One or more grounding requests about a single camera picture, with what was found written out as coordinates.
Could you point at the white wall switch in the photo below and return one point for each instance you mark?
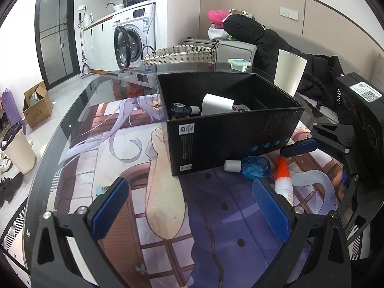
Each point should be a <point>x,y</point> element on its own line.
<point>288,13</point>

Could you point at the printed cartoon table mat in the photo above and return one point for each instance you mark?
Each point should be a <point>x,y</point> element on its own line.
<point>210,216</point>

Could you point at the white power charger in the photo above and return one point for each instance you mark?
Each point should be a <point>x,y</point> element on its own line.
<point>216,103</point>

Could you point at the white cloth bundle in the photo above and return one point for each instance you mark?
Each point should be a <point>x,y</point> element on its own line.
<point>216,33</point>

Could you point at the black sneakers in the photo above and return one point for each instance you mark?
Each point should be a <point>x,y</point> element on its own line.
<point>10,186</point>

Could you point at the light blue clear bottle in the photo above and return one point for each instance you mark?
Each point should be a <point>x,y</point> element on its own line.
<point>255,166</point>

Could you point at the grey sofa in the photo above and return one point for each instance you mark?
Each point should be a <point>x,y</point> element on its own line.
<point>234,51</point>

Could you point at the cream trash can black lid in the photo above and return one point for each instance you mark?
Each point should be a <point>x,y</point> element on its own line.
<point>19,153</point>

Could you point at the black framed glass door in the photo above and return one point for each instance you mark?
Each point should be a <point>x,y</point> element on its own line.
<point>57,30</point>

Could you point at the purple bag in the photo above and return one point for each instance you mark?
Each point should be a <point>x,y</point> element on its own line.
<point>9,105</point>

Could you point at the cream waste bin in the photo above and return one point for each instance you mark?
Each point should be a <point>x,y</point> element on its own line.
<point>289,72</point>

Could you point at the dark blue bottle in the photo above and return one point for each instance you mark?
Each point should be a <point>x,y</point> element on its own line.
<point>178,109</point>

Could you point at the white sneakers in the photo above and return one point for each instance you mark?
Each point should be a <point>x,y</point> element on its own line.
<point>4,162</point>

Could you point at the white remote colourful buttons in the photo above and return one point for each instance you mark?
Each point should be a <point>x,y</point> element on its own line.
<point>240,108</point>

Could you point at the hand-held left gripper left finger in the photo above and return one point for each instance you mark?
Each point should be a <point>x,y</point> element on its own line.
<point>109,210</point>

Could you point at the patterned cloth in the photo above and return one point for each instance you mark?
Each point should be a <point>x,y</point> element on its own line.
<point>241,13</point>

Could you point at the metal faucet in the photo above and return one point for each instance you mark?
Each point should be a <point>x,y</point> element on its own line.
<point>109,4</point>

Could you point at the orange capped glue bottle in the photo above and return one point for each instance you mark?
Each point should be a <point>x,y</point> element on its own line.
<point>283,180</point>

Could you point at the pink plush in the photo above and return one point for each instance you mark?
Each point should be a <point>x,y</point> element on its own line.
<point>218,17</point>

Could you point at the black cardboard box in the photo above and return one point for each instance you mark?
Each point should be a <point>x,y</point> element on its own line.
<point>216,138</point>

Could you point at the white washing machine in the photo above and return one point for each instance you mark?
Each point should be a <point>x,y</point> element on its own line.
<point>139,27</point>

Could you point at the brown cardboard box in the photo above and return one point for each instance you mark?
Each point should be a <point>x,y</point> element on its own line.
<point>39,112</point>

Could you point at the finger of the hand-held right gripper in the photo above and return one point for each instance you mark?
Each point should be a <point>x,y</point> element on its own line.
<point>300,148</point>
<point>354,192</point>

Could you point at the mop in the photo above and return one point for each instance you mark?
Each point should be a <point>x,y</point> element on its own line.
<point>84,66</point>

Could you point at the wicker basket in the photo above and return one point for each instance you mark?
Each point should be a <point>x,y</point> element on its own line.
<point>180,54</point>

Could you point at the white bowl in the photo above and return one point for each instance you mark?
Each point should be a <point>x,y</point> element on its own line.
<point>118,7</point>

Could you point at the black white patterned rug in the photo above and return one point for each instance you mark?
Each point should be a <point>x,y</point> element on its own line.
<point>12,231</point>

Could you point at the white kettle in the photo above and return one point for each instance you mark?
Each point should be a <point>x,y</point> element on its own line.
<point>88,20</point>

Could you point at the green white plastic case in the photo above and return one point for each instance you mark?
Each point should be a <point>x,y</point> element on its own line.
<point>238,64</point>

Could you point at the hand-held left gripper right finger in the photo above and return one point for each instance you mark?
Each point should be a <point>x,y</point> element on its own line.
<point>270,210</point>

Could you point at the black padded jacket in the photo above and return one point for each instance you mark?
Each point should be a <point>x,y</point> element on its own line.
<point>270,42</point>

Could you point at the white counter cabinet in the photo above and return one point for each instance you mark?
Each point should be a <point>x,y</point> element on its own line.
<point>100,45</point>

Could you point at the grey side table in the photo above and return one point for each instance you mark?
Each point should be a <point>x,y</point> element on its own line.
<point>198,42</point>

